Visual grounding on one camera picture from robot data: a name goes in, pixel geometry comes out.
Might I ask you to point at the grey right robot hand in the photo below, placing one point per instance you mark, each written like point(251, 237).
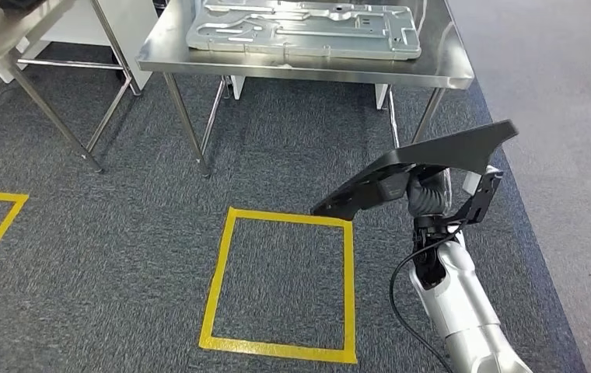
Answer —
point(429, 195)

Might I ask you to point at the black plastic frame part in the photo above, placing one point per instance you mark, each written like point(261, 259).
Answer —
point(455, 146)

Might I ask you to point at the aluminium grooved jig plate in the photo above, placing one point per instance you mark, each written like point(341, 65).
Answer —
point(300, 31)

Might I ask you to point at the white cabinet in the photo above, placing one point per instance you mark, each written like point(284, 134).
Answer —
point(130, 31)

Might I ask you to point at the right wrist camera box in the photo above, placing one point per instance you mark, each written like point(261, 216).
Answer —
point(483, 201)

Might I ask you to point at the steel table frame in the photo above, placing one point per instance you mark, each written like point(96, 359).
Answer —
point(429, 67)

